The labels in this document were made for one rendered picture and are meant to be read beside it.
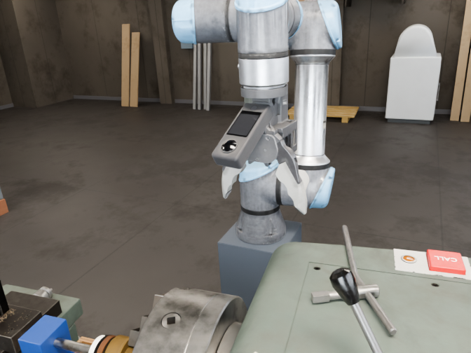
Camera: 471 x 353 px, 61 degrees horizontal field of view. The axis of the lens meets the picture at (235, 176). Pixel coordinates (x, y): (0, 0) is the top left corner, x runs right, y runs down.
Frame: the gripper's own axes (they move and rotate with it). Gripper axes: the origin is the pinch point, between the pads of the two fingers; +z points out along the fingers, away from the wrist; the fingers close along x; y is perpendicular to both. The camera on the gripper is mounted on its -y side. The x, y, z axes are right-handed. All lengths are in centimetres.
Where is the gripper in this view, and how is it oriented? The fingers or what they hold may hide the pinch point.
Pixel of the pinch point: (261, 208)
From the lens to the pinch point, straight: 67.8
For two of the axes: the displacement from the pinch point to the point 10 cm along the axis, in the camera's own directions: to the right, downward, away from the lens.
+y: 5.1, -3.4, 7.9
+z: 0.5, 9.3, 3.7
